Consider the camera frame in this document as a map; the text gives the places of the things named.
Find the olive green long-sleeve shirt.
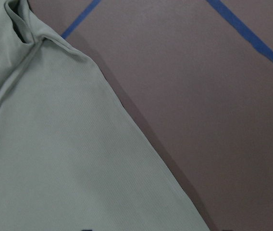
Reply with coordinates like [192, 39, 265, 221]
[0, 0, 208, 231]

